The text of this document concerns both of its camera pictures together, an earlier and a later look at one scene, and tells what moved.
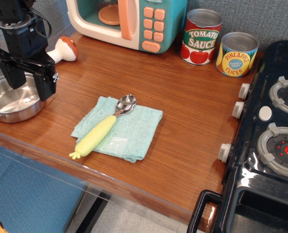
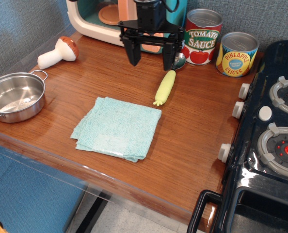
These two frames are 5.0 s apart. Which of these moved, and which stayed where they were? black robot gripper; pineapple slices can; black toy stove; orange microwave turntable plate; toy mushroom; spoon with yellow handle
Moved: black robot gripper; spoon with yellow handle
Stayed: black toy stove; pineapple slices can; toy mushroom; orange microwave turntable plate
